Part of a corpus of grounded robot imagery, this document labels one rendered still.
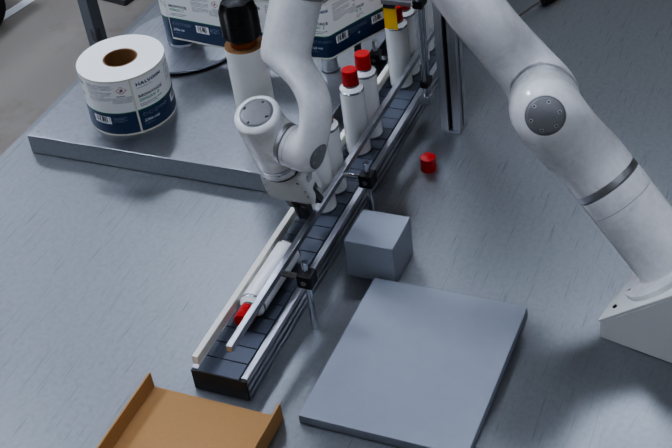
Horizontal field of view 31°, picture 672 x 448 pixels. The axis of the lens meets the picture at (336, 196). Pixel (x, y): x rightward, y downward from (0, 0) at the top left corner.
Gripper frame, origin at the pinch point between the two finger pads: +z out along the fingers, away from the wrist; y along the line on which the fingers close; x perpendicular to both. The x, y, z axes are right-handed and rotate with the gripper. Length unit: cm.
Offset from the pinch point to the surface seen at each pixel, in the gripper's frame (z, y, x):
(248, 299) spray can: -6.9, 0.2, 24.0
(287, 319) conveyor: -0.4, -5.6, 23.6
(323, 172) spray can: -1.6, -2.0, -7.6
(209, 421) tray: -5.5, -1.0, 47.2
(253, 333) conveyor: -3.8, -1.8, 29.0
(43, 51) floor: 147, 204, -128
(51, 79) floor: 141, 189, -112
